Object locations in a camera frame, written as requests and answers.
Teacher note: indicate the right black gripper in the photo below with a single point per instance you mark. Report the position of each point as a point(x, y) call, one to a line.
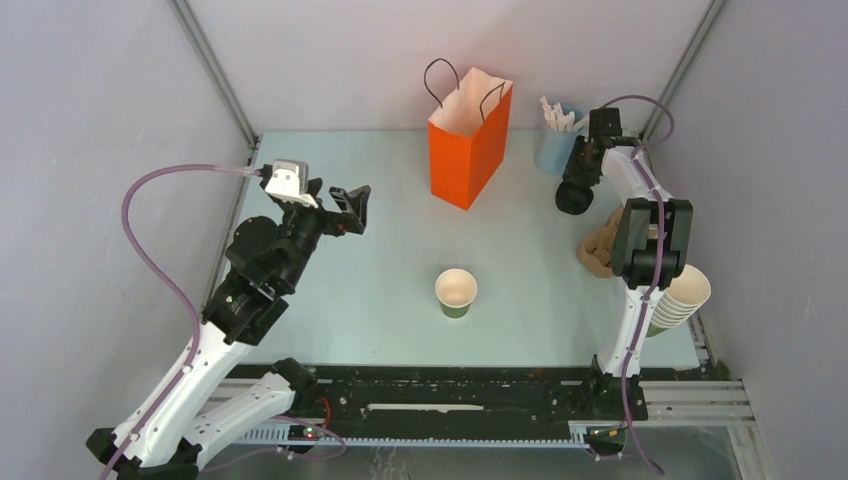
point(574, 170)

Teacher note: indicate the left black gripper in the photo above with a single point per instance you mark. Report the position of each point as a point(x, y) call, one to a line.
point(353, 204)

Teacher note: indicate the green paper coffee cup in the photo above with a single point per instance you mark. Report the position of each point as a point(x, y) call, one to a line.
point(455, 289)

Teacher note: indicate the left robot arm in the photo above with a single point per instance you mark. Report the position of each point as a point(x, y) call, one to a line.
point(169, 437)

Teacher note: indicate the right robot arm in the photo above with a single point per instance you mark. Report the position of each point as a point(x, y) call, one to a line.
point(613, 379)

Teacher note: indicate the light blue holder cup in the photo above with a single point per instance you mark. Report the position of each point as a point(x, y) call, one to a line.
point(553, 150)

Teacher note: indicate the white wrapped stirrer sticks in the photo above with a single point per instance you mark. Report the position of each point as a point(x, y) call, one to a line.
point(562, 119)

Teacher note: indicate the brown cardboard cup carrier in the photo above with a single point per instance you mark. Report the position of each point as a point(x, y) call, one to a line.
point(596, 252)

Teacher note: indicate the orange paper bag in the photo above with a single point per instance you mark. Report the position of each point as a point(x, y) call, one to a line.
point(467, 136)

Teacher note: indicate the stack of paper cups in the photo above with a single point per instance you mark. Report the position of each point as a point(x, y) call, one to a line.
point(684, 296)

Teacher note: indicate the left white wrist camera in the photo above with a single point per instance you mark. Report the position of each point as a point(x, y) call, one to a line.
point(287, 181)

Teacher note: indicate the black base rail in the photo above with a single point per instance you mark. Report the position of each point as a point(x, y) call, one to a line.
point(512, 407)

